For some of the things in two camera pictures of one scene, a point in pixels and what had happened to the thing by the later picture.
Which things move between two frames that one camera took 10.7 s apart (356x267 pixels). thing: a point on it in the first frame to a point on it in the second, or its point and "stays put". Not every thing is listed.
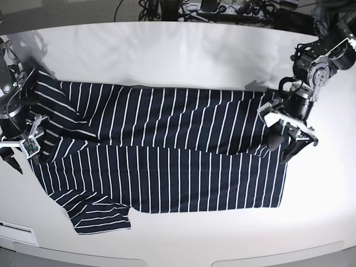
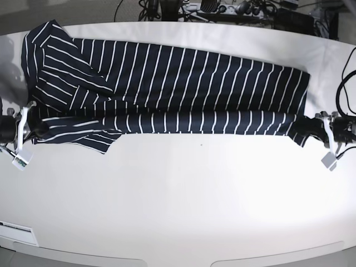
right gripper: (273, 113) to (304, 125)
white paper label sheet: (18, 232) stays put
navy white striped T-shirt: (106, 148) to (87, 93)
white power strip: (227, 10) stays put
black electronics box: (289, 20) stays put
